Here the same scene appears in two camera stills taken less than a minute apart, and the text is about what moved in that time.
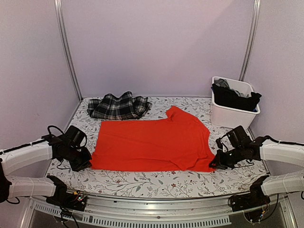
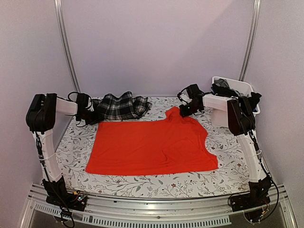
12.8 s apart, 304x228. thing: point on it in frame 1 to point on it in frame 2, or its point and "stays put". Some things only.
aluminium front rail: (194, 212) stays put
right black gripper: (220, 163) to (184, 112)
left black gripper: (85, 164) to (97, 119)
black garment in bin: (225, 96) stays put
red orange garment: (178, 143) stays put
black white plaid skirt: (125, 107) stays put
